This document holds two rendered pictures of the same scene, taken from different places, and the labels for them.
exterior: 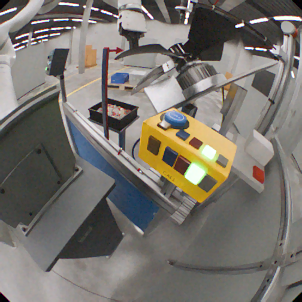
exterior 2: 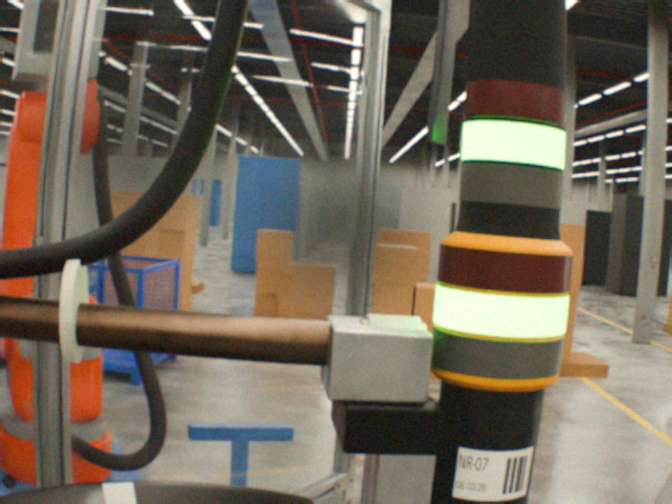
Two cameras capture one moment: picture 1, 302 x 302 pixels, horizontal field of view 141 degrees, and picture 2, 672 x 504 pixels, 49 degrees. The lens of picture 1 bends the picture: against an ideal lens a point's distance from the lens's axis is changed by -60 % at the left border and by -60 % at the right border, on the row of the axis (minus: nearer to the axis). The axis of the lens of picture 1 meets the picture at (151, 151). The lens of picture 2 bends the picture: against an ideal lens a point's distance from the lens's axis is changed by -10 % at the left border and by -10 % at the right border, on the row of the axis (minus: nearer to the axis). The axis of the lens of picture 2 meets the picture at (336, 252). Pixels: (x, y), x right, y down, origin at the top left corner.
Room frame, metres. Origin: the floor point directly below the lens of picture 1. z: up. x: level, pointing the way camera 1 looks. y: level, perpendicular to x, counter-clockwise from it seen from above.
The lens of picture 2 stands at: (0.89, -0.08, 1.58)
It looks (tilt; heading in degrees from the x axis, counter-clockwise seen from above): 3 degrees down; 177
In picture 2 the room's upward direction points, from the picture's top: 4 degrees clockwise
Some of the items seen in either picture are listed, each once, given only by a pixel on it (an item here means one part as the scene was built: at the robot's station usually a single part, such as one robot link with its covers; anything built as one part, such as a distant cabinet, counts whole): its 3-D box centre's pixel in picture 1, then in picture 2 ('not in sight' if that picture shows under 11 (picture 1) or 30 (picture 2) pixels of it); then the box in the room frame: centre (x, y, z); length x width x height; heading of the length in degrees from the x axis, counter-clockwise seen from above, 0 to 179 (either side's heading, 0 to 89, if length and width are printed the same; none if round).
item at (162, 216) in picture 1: (151, 228); not in sight; (0.16, -0.10, 0.39); 0.04 x 0.04 x 0.78; 58
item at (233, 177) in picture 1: (213, 195); not in sight; (0.45, -0.54, 0.42); 0.04 x 0.04 x 0.83; 58
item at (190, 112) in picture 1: (171, 159); not in sight; (0.70, -0.17, 0.46); 0.09 x 0.05 x 0.91; 148
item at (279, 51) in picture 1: (280, 54); not in sight; (0.67, -0.64, 1.54); 0.10 x 0.07 x 0.09; 93
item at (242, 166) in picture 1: (248, 158); not in sight; (0.45, -0.54, 0.85); 0.36 x 0.24 x 0.03; 148
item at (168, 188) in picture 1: (172, 181); not in sight; (0.18, -0.07, 0.92); 0.03 x 0.03 x 0.12; 58
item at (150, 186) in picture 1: (93, 135); not in sight; (0.39, 0.27, 0.82); 0.90 x 0.04 x 0.08; 58
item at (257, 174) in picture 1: (259, 174); not in sight; (0.32, -0.53, 0.87); 0.08 x 0.08 x 0.02; 62
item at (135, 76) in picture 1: (137, 77); not in sight; (3.65, 0.79, 0.31); 0.60 x 0.42 x 0.33; 4
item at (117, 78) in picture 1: (120, 77); not in sight; (3.62, 1.30, 0.25); 0.60 x 0.41 x 0.22; 4
